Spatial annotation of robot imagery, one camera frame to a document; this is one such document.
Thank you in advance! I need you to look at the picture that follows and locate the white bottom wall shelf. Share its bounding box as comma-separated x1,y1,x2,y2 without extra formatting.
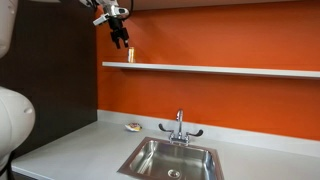
102,62,320,79

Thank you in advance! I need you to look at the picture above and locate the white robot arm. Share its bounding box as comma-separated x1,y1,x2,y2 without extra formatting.
0,0,130,180

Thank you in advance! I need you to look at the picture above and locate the chrome faucet with black handles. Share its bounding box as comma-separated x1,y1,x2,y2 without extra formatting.
158,109,204,145

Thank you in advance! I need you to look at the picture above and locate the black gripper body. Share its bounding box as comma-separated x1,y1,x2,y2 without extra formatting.
108,17,128,41

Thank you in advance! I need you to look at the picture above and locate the dark wood cabinet panel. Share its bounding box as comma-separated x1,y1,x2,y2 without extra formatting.
0,0,97,157

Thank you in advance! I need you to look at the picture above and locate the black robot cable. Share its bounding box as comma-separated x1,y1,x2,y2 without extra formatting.
124,0,135,19

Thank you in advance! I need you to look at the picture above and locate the orange soda can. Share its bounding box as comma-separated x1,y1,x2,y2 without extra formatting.
128,47,135,63

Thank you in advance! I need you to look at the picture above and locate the stainless steel sink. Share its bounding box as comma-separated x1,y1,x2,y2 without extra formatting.
118,137,225,180

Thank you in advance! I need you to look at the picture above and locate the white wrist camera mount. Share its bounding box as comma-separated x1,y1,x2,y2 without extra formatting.
93,13,109,26

